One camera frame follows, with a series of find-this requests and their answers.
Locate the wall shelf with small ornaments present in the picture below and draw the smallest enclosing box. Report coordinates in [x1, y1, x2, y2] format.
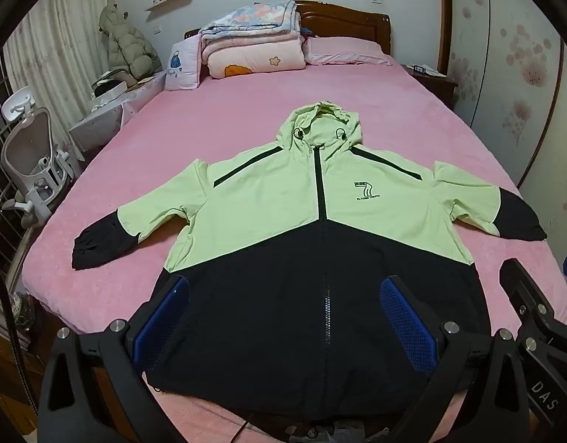
[144, 0, 196, 11]

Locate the floral wardrobe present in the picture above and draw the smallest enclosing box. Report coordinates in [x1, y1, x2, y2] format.
[438, 0, 567, 222]

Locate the green and black hooded jacket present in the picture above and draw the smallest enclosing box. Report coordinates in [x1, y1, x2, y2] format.
[71, 100, 548, 435]

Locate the white cushion with blue print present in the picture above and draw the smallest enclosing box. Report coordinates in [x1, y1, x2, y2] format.
[165, 39, 203, 90]

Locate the white table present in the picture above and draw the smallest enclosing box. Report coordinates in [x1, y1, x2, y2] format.
[69, 71, 169, 153]

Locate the green puffer jacket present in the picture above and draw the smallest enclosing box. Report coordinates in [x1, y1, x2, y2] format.
[99, 4, 162, 79]

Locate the brown wooden nightstand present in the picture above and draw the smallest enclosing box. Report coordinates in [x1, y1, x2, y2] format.
[403, 62, 460, 111]

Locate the white handbag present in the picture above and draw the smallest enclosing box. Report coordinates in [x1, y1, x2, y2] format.
[90, 68, 130, 100]

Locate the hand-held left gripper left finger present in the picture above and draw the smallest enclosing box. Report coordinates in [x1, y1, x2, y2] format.
[37, 275, 192, 443]

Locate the pink pillow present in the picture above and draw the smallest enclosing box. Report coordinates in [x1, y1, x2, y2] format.
[302, 36, 395, 66]

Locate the brown wooden headboard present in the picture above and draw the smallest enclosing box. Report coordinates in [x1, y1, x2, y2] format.
[184, 0, 391, 56]

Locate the bed with pink sheet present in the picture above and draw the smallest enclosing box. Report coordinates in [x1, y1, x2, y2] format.
[23, 62, 567, 443]

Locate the white curtain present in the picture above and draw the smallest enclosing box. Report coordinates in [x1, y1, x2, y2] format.
[2, 0, 111, 148]

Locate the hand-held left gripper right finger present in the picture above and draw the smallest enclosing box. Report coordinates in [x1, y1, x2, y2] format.
[379, 276, 533, 443]

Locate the white office chair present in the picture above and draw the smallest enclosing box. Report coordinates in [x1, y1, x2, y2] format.
[0, 93, 83, 229]

